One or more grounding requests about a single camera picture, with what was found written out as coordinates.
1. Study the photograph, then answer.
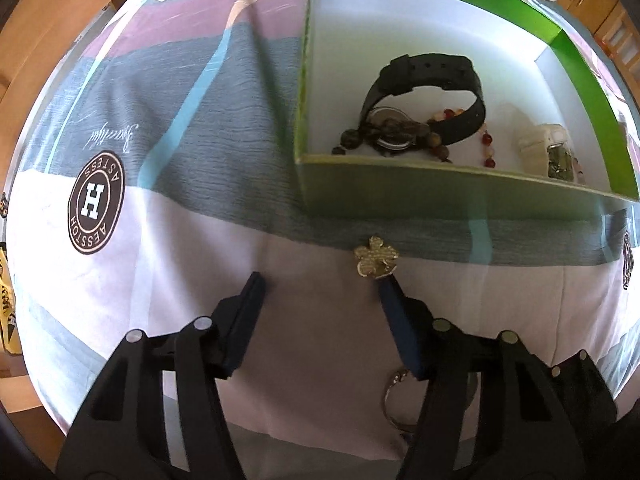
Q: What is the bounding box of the printed plaid bed sheet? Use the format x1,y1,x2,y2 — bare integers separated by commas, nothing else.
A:
0,0,640,461

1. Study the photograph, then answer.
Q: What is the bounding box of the black wrist watch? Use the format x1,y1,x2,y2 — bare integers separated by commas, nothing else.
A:
357,54,488,157

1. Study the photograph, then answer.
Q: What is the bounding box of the pink and red bead bracelet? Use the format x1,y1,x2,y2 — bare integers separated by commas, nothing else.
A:
427,107,496,168

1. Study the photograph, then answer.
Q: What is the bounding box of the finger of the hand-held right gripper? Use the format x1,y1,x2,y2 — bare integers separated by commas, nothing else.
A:
547,347,621,443

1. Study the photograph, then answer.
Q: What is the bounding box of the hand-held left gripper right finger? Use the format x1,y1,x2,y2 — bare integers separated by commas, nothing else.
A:
381,275,587,480

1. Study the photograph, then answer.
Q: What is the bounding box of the brown wooden bead bracelet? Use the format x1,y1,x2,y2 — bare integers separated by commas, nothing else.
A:
331,120,453,163

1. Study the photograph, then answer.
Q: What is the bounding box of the green cardboard box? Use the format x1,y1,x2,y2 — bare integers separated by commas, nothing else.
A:
295,0,640,223

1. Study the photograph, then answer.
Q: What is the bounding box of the yellow and black bag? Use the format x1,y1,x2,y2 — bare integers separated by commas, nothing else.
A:
0,250,22,357

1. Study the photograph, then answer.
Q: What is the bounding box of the gold clover brooch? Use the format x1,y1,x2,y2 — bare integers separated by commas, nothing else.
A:
353,235,400,279

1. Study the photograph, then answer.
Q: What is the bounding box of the wooden cabinet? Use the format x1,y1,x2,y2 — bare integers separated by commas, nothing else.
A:
547,0,640,92

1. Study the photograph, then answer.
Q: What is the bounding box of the wooden wardrobe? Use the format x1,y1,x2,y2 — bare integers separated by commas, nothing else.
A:
0,0,137,101

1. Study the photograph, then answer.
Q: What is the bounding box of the green jade bead bracelet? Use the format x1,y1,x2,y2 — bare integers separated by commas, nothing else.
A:
546,144,587,183

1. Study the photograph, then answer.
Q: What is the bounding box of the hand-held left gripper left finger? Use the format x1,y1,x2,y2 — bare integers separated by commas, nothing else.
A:
55,272,267,480

